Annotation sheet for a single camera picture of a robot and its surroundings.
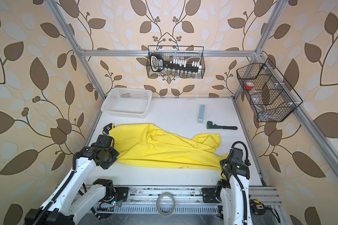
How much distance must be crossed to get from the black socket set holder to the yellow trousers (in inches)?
16.7

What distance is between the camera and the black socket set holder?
2.75 feet

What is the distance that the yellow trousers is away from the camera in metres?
0.85
